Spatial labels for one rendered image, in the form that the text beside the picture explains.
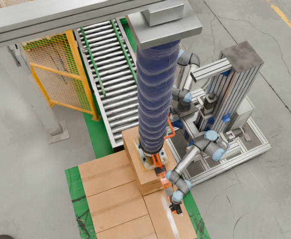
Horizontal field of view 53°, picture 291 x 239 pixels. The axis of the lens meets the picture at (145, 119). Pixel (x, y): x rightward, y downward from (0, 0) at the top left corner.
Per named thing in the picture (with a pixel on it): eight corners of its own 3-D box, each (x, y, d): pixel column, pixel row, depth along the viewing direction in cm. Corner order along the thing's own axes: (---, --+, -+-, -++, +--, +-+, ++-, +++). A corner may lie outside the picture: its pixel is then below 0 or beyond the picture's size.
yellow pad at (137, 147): (131, 141, 301) (131, 139, 297) (141, 138, 303) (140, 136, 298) (142, 171, 287) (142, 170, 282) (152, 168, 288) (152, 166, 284)
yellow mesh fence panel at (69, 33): (45, 105, 444) (-27, -14, 257) (48, 100, 448) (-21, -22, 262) (98, 122, 432) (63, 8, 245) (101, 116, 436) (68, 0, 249)
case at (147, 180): (123, 145, 342) (121, 131, 306) (155, 134, 348) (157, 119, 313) (140, 194, 316) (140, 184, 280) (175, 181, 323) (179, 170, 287)
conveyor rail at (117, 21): (110, 13, 476) (109, 3, 460) (113, 12, 477) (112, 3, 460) (162, 135, 377) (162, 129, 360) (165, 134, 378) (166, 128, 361)
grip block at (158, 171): (153, 169, 277) (153, 167, 272) (163, 165, 279) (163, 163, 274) (157, 177, 274) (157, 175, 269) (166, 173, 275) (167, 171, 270)
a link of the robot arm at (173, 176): (201, 130, 248) (164, 175, 236) (211, 138, 244) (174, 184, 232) (199, 135, 258) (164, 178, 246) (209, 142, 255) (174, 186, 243)
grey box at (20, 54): (24, 60, 299) (12, 40, 272) (29, 59, 300) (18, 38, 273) (27, 75, 290) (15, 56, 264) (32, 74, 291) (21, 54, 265)
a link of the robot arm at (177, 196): (185, 194, 228) (178, 202, 225) (184, 197, 238) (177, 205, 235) (177, 187, 231) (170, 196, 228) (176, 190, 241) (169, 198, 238)
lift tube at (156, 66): (134, 121, 252) (127, 4, 141) (160, 113, 256) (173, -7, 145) (143, 146, 242) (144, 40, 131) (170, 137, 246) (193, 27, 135)
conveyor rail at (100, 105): (71, 23, 466) (68, 13, 450) (74, 22, 467) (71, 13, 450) (113, 151, 367) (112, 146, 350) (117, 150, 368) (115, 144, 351)
